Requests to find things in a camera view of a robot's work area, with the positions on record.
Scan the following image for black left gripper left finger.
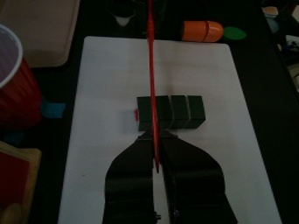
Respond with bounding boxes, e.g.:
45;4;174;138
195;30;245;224
102;129;158;224

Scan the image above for red plastic cup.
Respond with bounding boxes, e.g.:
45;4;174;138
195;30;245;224
0;24;43;130

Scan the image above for dark green sushi piece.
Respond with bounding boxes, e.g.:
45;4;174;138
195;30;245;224
170;94;193;130
135;96;155;132
183;94;207;130
154;95;174;130

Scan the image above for blue tape patch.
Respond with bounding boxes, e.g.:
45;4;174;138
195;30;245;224
41;100;67;119

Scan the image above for orange toy carrot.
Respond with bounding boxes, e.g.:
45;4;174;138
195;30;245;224
181;20;249;43

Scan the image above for white cutting board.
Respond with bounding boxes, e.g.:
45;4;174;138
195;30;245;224
58;36;285;224

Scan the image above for red toy knife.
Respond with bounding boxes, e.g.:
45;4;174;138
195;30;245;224
146;0;162;173

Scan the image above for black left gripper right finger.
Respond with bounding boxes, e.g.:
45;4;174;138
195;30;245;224
158;129;239;224

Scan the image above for beige plastic tray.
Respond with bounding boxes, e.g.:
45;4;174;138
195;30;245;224
0;0;82;68

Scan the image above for wooden red toy box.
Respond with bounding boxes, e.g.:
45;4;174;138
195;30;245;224
0;140;43;224

